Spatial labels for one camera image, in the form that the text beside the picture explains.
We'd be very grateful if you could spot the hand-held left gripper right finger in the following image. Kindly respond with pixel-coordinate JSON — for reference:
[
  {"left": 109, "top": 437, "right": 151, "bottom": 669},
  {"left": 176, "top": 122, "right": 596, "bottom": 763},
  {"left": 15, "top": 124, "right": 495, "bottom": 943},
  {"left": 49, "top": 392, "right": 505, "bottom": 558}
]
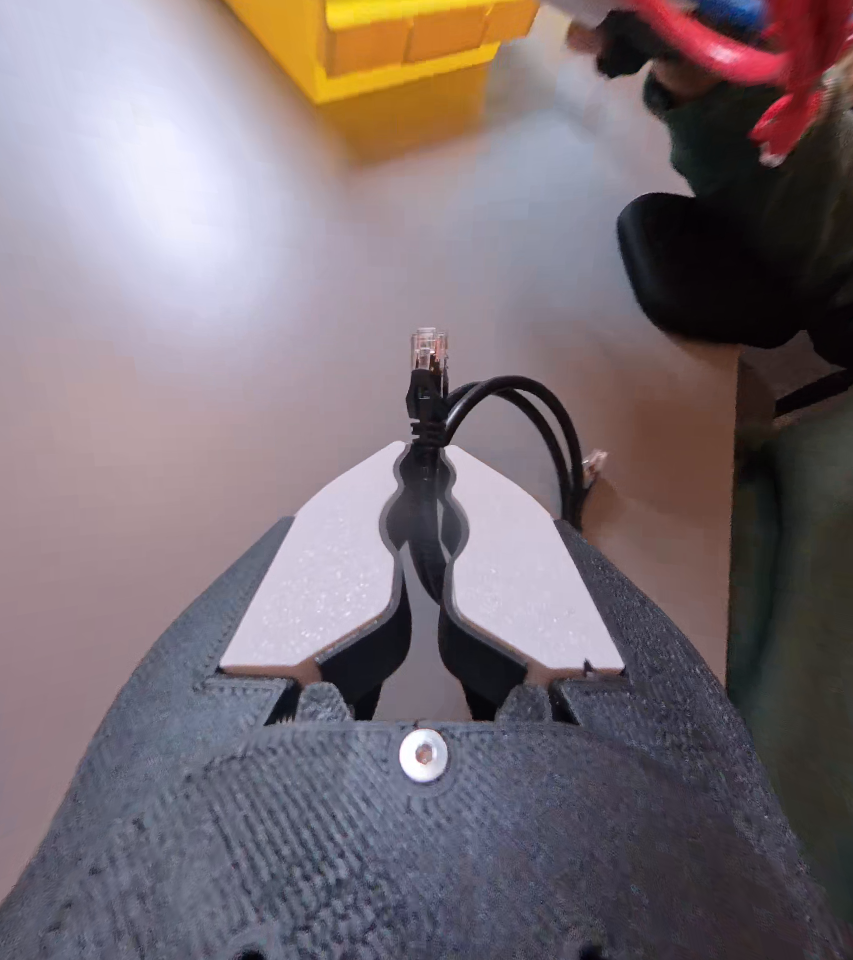
[{"left": 437, "top": 444, "right": 626, "bottom": 721}]

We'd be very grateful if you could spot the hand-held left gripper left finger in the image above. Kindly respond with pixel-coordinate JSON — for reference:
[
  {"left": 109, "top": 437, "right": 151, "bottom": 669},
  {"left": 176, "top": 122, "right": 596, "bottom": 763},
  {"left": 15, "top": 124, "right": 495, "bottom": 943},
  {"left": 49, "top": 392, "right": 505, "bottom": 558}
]
[{"left": 218, "top": 441, "right": 414, "bottom": 721}]

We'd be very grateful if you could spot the black ethernet cable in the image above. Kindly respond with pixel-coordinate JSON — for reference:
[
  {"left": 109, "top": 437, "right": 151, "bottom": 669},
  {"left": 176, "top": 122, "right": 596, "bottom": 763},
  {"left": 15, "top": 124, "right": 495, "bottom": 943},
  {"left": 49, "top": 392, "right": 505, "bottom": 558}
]
[{"left": 400, "top": 326, "right": 609, "bottom": 605}]

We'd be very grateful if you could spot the person's right forearm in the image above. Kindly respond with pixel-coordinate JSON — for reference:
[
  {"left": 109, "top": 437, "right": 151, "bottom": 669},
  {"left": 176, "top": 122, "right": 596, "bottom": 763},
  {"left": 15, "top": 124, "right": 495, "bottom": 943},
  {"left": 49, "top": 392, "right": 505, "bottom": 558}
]
[{"left": 642, "top": 67, "right": 853, "bottom": 376}]

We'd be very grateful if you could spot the person's right hand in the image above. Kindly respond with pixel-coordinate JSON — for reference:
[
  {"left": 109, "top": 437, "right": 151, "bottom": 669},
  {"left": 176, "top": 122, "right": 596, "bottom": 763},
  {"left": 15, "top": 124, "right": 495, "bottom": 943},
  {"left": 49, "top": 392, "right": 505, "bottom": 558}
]
[{"left": 567, "top": 22, "right": 707, "bottom": 100}]

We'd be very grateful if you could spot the yellow plastic bin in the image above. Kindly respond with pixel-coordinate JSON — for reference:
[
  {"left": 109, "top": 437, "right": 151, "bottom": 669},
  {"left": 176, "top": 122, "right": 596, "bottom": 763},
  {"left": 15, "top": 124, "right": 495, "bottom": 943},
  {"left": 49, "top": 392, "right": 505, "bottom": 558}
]
[{"left": 222, "top": 0, "right": 542, "bottom": 106}]

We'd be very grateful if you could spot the black office chair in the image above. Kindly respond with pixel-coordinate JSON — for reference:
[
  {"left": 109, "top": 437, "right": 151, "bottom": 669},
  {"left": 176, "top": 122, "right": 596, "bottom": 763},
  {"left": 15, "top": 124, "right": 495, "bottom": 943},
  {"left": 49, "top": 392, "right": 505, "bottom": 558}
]
[{"left": 616, "top": 192, "right": 853, "bottom": 421}]

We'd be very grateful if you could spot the person's green clothed body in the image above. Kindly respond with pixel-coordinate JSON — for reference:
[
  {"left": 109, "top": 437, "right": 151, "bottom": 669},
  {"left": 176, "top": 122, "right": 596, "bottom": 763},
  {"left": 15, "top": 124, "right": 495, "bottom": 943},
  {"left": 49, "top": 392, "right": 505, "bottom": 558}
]
[{"left": 726, "top": 330, "right": 853, "bottom": 960}]

